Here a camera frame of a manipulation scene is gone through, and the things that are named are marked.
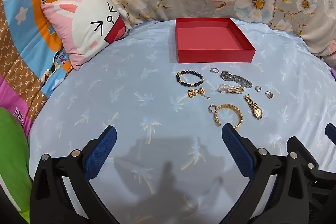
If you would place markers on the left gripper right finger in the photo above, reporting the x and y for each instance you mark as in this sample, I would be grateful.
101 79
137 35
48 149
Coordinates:
287 203

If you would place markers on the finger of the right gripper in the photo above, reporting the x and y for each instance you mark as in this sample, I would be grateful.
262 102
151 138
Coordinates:
330 132
320 184

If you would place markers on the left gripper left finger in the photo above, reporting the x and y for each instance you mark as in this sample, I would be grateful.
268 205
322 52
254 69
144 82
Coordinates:
50 202

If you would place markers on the gold wrist watch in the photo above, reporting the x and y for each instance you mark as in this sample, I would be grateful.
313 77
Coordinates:
255 109

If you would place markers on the gold cuff bangle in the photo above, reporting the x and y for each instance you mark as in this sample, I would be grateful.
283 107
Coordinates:
227 112

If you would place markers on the silver watch green dial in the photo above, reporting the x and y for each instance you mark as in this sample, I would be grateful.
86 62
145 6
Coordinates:
227 76

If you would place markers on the gold hoop earring large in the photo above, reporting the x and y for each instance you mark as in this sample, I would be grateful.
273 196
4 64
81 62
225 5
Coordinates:
212 109

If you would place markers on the light blue palm bedsheet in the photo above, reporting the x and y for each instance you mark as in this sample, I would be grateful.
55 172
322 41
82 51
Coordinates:
169 164

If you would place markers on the colourful cartoon blanket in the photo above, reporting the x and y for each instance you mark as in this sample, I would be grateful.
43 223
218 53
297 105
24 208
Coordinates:
33 60

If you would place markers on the red cardboard box tray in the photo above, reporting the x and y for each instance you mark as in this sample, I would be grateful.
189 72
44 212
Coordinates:
211 40

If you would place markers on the pink bunny face pillow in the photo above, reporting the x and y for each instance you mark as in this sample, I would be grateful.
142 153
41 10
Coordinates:
85 27

